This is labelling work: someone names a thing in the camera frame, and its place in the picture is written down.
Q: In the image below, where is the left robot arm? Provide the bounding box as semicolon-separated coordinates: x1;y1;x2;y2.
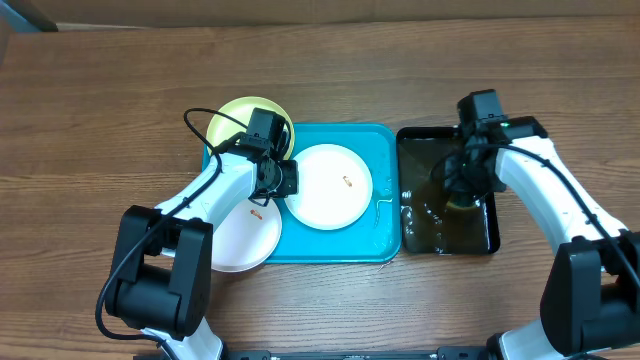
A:
94;150;299;359

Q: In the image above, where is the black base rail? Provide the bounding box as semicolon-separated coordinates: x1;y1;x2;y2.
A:
214;346;500;360

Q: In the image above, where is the white plate with ketchup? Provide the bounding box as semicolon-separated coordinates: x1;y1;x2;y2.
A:
211;200;282;273

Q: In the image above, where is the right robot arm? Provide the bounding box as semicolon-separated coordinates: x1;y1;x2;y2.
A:
438;116;639;359

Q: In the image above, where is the green yellow sponge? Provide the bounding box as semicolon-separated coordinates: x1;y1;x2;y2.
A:
446;198;482;211

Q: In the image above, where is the yellow-green plate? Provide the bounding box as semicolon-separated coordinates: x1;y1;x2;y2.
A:
206;96;295;160

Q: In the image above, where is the teal plastic tray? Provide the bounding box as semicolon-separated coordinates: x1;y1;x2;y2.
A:
198;122;403;265

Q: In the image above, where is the black water tray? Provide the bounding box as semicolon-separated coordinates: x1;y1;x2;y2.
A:
396;127;501;255

